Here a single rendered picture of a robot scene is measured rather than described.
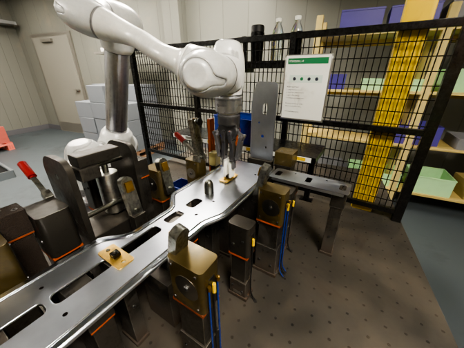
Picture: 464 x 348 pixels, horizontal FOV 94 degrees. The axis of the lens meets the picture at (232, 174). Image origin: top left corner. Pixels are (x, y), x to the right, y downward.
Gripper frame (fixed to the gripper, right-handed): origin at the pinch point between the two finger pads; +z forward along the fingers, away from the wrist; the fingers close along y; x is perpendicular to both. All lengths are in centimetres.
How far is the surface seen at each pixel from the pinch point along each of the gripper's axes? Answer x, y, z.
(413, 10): 58, 46, -54
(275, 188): -5.7, 21.1, 0.0
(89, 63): 215, -488, -52
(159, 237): -37.2, 3.2, 4.4
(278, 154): 23.3, 10.9, -0.4
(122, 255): -45.8, 1.2, 4.1
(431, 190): 212, 112, 78
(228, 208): -17.1, 10.6, 4.7
